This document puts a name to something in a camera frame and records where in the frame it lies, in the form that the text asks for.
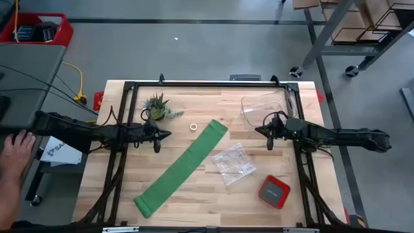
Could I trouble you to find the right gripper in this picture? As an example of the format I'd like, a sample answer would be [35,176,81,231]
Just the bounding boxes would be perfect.
[254,116,289,142]

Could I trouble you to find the black wire rack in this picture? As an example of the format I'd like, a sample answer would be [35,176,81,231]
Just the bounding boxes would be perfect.
[330,2,414,45]

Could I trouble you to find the grey metal bar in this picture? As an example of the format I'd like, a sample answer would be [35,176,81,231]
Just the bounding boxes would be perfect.
[400,87,414,122]

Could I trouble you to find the person's hand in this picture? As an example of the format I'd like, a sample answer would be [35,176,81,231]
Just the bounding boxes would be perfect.
[0,129,36,177]

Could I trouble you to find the black electronic device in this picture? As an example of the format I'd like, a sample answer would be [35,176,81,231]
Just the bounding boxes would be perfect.
[34,21,61,43]
[14,25,36,42]

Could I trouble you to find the black cart caster wheel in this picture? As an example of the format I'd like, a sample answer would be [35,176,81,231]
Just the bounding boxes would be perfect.
[289,65,304,78]
[344,64,360,78]

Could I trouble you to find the grey box at table edge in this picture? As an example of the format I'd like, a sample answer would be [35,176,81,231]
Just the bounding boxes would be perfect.
[229,74,261,82]

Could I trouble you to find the silver metal bracket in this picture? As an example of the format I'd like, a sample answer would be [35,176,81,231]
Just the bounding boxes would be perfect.
[102,226,140,233]
[283,227,320,233]

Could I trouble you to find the red square box grey lid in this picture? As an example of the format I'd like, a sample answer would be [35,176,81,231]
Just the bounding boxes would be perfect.
[257,175,291,210]

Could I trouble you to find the green elastic bandage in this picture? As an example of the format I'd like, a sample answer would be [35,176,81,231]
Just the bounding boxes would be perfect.
[133,118,229,219]

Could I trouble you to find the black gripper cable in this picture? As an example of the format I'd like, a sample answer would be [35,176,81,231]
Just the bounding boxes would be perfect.
[262,110,289,128]
[140,107,153,123]

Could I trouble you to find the hazard striped block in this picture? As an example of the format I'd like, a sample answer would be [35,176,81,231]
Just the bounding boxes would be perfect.
[344,206,367,228]

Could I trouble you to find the grey desk with black legs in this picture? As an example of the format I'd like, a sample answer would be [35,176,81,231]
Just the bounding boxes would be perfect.
[0,41,91,208]

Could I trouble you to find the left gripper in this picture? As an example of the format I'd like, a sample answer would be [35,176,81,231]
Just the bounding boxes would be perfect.
[142,118,172,143]

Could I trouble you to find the potted succulent plant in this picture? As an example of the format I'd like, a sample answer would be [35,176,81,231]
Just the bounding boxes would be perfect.
[142,92,184,122]

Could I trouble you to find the person's forearm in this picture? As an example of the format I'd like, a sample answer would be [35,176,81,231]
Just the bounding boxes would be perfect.
[0,174,23,229]

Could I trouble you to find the white printed paper sheet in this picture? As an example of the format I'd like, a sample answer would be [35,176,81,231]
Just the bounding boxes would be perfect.
[40,135,83,168]

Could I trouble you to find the grey metal cart wooden shelves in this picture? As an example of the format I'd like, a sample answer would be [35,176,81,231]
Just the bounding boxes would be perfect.
[292,0,414,71]

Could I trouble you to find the clear plastic container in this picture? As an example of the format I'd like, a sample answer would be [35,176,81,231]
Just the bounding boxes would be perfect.
[239,89,297,129]

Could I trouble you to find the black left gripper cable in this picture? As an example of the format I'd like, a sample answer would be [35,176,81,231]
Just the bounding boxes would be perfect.
[140,107,153,123]

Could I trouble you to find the black desk cable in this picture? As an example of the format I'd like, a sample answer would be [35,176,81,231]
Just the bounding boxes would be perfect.
[0,87,78,105]
[0,63,98,117]

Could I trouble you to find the clear plastic zip bag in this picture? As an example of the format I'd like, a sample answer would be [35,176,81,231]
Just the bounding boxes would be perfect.
[212,142,257,187]

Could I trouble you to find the red plastic crate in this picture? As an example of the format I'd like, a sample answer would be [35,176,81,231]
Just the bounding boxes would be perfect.
[0,12,74,48]

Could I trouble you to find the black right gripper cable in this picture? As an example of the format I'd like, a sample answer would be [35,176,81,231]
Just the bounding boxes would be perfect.
[262,110,289,128]

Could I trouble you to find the yellow power cable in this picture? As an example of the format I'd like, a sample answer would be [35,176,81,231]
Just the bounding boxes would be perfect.
[12,0,89,105]

